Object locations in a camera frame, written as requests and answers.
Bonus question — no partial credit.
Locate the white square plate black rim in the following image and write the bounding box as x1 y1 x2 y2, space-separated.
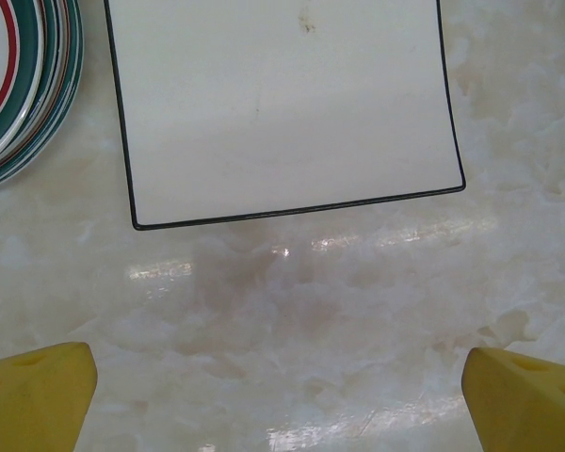
103 0 467 232

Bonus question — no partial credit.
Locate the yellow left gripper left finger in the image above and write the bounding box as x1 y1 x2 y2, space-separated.
0 342 99 452

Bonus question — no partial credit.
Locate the orange sunburst round plate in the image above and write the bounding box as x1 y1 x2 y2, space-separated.
0 0 85 193

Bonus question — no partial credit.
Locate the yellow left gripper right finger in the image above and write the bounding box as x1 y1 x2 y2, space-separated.
460 347 565 452

